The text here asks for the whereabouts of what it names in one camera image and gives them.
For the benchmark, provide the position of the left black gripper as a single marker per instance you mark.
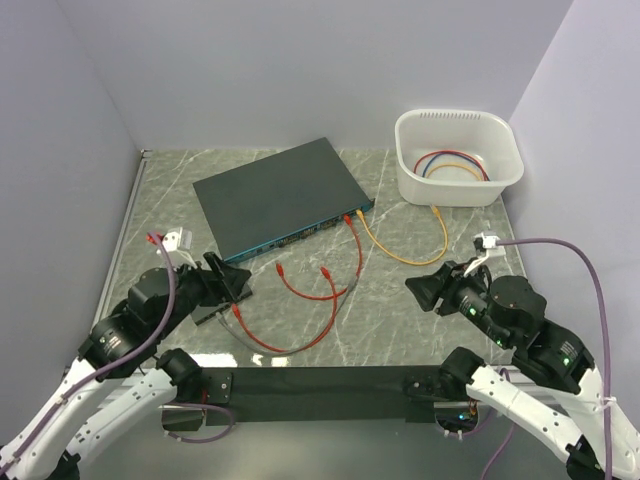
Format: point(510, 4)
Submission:
point(228, 288)

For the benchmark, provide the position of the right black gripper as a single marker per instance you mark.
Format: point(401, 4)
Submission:
point(445, 280)

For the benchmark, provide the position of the small black network switch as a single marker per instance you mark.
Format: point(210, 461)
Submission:
point(220, 310)

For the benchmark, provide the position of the large blue rack switch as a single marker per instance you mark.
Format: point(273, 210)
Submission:
point(270, 202)

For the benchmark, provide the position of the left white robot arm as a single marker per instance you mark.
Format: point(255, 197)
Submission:
point(119, 373)

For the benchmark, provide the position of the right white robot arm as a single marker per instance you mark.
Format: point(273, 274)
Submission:
point(590, 434)

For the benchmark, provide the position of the black base bar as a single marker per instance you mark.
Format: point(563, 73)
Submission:
point(273, 394)

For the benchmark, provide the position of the white plastic tub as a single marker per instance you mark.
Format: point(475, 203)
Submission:
point(455, 158)

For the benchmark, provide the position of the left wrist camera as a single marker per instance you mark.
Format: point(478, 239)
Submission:
point(173, 247)

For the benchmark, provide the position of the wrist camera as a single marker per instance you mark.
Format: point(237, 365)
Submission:
point(487, 247)
point(173, 247)

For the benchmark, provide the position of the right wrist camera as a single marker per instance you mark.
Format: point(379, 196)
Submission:
point(487, 247)

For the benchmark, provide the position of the aluminium frame rail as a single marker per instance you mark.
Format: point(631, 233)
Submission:
point(107, 289)

